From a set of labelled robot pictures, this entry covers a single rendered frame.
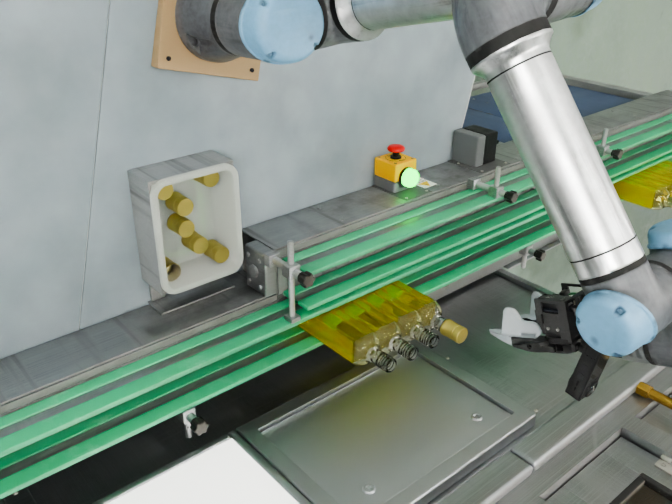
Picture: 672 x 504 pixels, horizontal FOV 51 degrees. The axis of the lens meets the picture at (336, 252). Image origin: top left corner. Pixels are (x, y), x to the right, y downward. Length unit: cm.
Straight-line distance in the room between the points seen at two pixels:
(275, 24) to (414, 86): 66
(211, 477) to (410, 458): 35
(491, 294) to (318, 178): 59
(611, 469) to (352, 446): 48
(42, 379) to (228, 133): 55
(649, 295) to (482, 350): 88
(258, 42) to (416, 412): 75
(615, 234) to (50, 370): 91
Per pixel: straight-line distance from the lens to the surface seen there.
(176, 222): 131
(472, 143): 179
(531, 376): 160
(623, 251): 80
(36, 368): 129
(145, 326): 134
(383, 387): 146
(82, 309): 135
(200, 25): 121
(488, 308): 181
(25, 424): 121
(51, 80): 121
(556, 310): 104
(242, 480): 127
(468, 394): 146
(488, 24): 79
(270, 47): 109
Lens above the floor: 187
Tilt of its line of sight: 42 degrees down
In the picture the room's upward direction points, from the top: 119 degrees clockwise
